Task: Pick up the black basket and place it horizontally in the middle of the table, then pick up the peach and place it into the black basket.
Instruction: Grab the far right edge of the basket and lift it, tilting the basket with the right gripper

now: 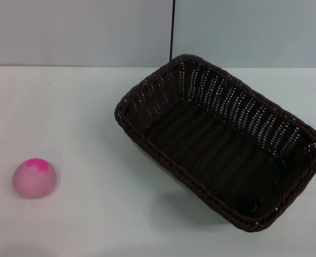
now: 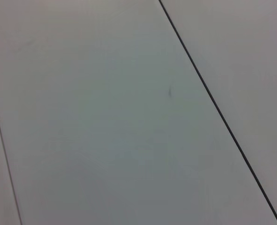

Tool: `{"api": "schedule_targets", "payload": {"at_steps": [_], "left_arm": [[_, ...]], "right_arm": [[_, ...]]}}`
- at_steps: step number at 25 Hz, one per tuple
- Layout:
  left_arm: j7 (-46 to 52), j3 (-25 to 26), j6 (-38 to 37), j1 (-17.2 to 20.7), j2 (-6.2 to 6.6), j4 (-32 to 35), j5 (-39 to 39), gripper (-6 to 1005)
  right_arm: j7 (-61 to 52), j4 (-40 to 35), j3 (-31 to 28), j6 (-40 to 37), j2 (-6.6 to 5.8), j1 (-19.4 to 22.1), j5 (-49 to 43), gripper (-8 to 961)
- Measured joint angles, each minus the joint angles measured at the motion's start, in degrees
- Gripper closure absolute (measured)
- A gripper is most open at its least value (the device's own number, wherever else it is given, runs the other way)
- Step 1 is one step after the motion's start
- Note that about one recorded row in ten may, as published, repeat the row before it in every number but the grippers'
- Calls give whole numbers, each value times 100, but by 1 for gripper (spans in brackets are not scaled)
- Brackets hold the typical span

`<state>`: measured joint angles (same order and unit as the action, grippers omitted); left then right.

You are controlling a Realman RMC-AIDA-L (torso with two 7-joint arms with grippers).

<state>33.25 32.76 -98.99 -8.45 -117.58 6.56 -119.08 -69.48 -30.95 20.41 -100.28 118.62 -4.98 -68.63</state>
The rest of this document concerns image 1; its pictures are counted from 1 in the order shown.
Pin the dark brown woven basket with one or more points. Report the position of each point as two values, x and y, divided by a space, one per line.
216 160

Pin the pink peach toy ball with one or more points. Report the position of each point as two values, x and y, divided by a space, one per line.
34 182

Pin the black vertical wall strip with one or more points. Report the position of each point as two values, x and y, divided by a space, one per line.
172 26

